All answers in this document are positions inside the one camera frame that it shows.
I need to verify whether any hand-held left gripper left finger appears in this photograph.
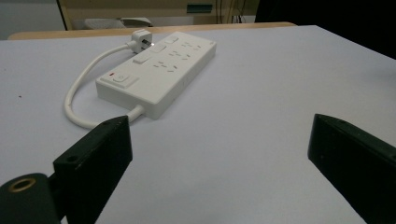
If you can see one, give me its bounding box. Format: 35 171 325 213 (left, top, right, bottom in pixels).
52 115 134 224

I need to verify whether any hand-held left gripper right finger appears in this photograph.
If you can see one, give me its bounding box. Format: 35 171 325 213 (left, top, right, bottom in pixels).
307 113 396 224

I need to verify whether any white power strip cable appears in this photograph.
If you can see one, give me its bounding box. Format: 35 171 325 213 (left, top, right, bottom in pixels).
64 44 146 130

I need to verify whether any white power strip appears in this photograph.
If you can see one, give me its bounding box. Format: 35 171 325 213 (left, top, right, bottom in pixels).
95 31 218 120

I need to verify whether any white power plug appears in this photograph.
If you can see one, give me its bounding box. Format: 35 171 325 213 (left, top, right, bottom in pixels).
126 28 154 54

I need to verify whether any beige cabinet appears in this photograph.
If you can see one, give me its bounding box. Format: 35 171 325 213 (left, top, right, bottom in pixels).
56 0 261 31

